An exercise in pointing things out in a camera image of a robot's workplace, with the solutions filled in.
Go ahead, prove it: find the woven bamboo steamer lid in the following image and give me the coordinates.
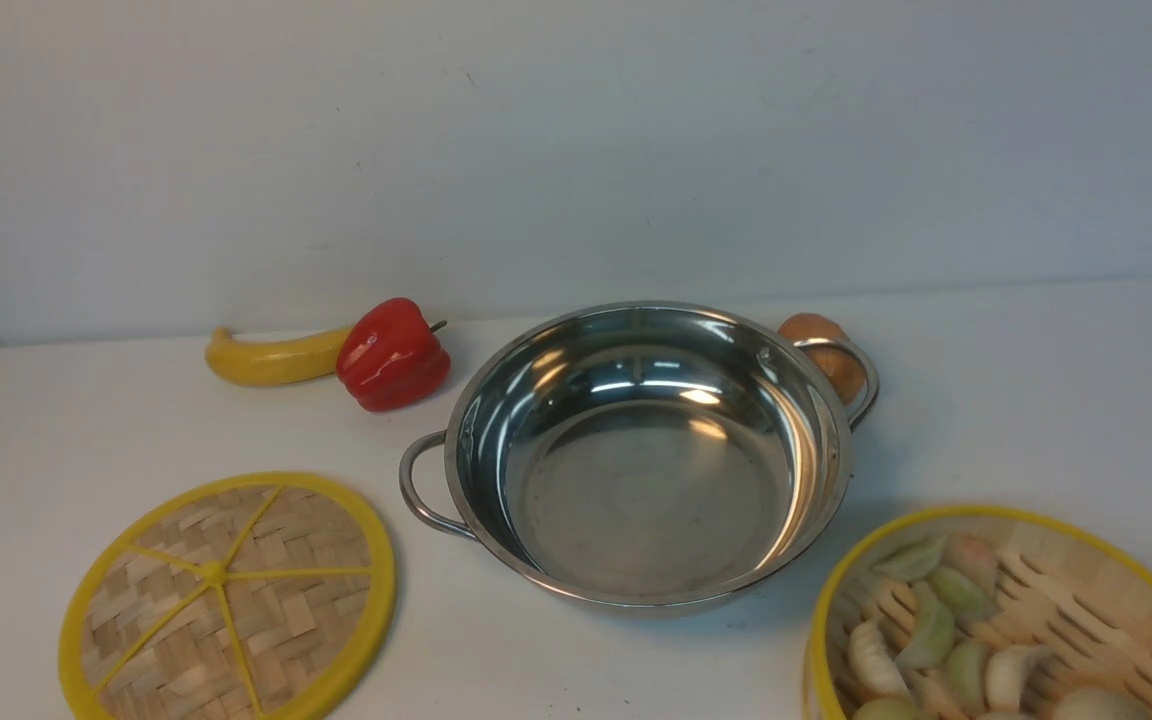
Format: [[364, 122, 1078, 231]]
[[58, 471, 399, 719]]

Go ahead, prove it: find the bamboo steamer basket yellow rim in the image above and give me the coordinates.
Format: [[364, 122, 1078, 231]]
[[799, 505, 1152, 719]]

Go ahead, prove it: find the stainless steel pot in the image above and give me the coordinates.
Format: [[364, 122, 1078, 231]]
[[397, 302, 881, 617]]

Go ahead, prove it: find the green dumpling top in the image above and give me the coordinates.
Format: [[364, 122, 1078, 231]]
[[872, 535, 948, 583]]

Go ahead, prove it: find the green dumpling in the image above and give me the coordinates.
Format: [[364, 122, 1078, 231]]
[[895, 582, 956, 670], [872, 535, 948, 583], [943, 641, 992, 717], [927, 566, 998, 623]]

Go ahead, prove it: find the yellow banana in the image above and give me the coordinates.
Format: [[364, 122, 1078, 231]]
[[204, 327, 351, 388]]

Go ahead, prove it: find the red bell pepper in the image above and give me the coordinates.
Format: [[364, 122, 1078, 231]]
[[335, 297, 450, 414]]

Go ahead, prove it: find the white dumpling left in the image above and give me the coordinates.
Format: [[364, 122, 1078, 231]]
[[846, 617, 914, 700]]

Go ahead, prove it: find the white dumpling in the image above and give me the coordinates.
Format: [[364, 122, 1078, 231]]
[[984, 644, 1053, 714], [846, 617, 914, 700]]

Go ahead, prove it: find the green round bun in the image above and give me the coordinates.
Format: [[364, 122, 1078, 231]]
[[851, 697, 925, 720]]

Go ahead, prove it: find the brown onion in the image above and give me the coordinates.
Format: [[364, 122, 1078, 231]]
[[776, 313, 869, 406]]

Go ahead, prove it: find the green dumpling middle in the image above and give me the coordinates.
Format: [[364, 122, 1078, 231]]
[[895, 582, 956, 670]]

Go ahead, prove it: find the green dumpling upper right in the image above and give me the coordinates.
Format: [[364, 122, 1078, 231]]
[[927, 566, 998, 623]]

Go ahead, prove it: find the green dumpling lower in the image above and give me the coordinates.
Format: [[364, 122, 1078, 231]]
[[943, 641, 992, 717]]

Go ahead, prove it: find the pink dumpling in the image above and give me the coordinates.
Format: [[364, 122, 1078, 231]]
[[941, 532, 1000, 592]]

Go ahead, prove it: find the white dumpling right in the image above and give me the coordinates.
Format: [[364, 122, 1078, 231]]
[[984, 644, 1053, 714]]

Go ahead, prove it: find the white round bun upper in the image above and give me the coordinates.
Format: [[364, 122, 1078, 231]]
[[1051, 685, 1152, 720]]

